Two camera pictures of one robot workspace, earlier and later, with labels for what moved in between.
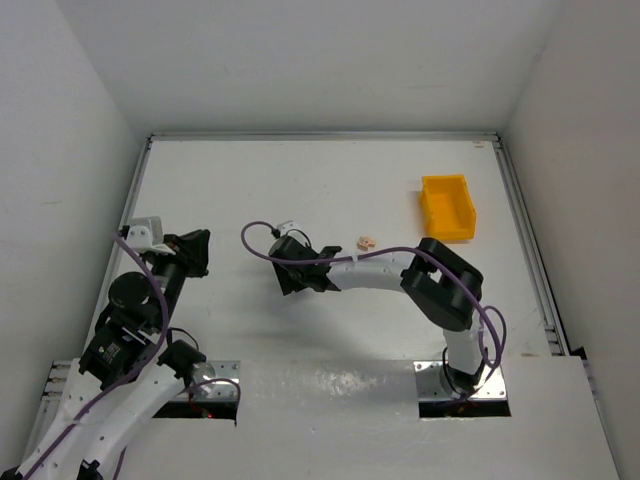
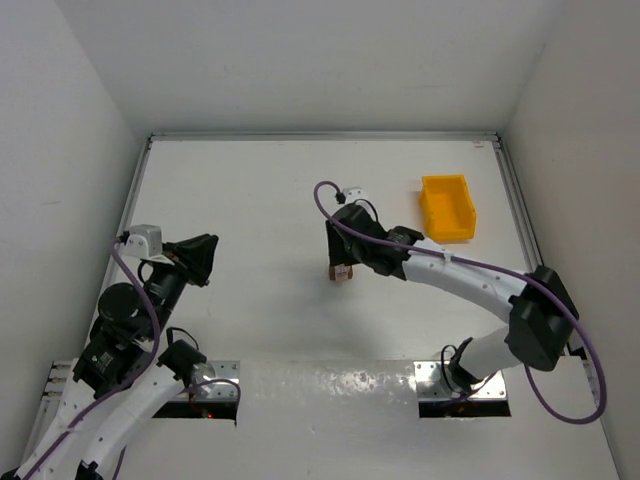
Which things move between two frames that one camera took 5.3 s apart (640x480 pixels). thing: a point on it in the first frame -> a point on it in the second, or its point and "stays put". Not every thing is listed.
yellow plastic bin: [448, 207] stays put
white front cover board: [360, 420] stays put
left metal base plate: [214, 380] stays put
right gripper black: [293, 265] -> [341, 239]
